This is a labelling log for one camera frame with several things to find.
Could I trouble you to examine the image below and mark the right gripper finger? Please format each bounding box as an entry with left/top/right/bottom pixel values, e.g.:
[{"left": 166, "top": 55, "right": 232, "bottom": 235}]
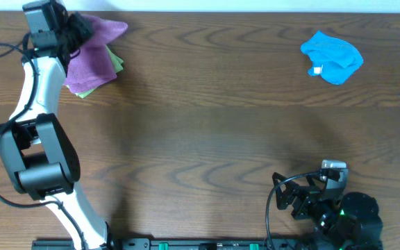
[
  {"left": 275, "top": 189, "right": 296, "bottom": 210},
  {"left": 272, "top": 172, "right": 296, "bottom": 194}
]

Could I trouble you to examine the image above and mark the purple microfibre cloth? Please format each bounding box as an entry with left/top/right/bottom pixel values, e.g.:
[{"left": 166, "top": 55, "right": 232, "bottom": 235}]
[{"left": 80, "top": 15, "right": 128, "bottom": 49}]

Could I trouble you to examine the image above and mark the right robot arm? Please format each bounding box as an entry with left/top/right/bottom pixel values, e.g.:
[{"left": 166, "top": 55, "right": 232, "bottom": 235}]
[{"left": 265, "top": 169, "right": 383, "bottom": 250}]

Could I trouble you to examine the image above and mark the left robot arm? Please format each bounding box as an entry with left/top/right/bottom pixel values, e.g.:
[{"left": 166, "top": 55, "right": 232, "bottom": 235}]
[{"left": 0, "top": 1, "right": 115, "bottom": 249}]

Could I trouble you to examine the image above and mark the folded purple cloth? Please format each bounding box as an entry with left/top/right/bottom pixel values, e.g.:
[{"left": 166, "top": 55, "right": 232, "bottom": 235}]
[{"left": 63, "top": 45, "right": 117, "bottom": 94}]

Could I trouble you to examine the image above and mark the folded green cloth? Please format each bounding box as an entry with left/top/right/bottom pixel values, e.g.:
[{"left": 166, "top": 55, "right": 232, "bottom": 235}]
[{"left": 75, "top": 45, "right": 124, "bottom": 99}]

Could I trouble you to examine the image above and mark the crumpled blue cloth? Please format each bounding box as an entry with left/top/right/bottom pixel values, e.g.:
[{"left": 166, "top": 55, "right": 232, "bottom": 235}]
[{"left": 300, "top": 31, "right": 364, "bottom": 85}]

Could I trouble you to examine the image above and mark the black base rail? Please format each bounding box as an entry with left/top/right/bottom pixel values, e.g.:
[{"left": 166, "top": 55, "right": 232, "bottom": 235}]
[{"left": 31, "top": 237, "right": 312, "bottom": 250}]

